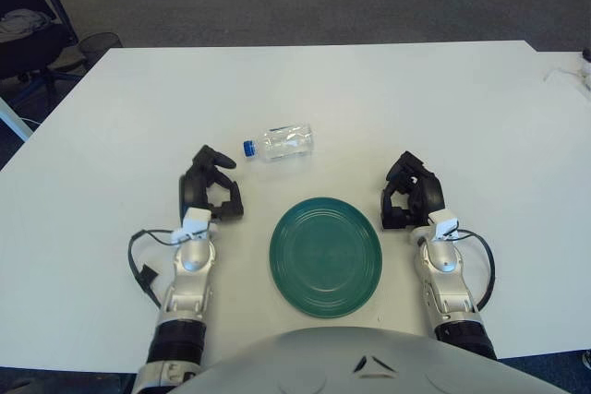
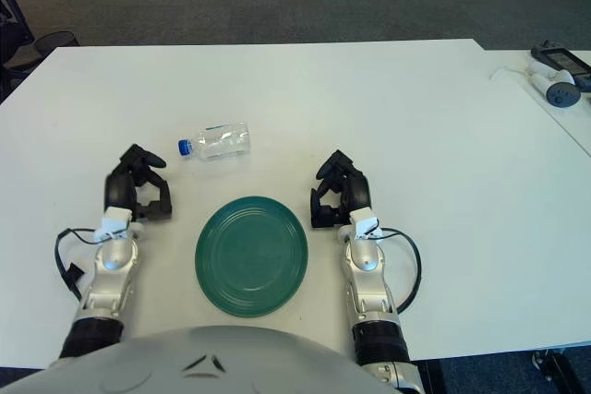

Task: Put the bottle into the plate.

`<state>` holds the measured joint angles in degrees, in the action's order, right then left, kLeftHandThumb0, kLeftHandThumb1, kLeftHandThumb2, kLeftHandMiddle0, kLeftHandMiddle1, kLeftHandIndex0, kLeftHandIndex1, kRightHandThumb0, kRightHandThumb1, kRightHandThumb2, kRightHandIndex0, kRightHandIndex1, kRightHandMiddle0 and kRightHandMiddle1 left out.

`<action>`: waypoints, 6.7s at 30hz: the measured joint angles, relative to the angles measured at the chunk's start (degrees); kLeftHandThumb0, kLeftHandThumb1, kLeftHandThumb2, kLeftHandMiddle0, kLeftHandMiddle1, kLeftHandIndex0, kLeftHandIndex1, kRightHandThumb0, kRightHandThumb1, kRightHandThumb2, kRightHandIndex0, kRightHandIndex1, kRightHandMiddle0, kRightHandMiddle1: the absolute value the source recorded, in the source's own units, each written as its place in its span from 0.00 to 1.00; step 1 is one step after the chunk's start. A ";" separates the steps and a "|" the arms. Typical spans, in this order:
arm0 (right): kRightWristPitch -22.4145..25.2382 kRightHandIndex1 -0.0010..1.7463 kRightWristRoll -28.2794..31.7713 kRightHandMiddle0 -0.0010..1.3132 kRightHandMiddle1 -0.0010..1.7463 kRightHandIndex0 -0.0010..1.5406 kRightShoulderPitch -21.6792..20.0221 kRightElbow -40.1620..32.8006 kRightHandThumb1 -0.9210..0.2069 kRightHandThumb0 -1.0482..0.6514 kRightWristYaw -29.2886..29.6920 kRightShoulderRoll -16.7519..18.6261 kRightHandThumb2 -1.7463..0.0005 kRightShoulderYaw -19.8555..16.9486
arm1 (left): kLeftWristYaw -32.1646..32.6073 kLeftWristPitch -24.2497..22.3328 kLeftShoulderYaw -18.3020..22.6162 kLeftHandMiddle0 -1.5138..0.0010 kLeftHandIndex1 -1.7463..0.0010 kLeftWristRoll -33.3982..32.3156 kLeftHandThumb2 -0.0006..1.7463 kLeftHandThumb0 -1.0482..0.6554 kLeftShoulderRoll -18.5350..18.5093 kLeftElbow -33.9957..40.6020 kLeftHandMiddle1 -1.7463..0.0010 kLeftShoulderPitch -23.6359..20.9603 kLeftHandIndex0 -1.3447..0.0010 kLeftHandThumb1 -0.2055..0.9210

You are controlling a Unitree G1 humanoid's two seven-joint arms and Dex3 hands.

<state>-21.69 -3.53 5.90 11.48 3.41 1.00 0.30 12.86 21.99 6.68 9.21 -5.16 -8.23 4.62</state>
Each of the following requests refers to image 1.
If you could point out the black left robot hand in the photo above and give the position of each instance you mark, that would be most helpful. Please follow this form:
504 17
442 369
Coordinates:
198 182

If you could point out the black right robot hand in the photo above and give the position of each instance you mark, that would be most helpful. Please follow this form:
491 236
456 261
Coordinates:
427 191

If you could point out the clear plastic bottle blue cap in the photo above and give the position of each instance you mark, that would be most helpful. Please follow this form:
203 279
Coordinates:
286 142

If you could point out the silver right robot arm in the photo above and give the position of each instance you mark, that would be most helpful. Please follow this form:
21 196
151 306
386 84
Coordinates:
444 261

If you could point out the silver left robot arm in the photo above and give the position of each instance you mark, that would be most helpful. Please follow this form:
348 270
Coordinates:
194 258

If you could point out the green ribbed plate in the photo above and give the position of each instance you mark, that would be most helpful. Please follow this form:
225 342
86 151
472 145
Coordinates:
325 258

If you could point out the silver robot torso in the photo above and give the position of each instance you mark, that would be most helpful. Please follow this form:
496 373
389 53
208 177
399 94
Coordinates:
360 366

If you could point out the white desk edge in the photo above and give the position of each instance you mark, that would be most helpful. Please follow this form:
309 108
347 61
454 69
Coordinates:
13 121

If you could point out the small black object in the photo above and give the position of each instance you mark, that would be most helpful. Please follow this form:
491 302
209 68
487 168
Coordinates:
587 54

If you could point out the black office chair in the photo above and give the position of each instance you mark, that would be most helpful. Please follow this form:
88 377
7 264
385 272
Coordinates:
27 50

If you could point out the grey crumpled cloth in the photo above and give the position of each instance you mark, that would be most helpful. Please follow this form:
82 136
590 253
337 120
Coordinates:
18 22

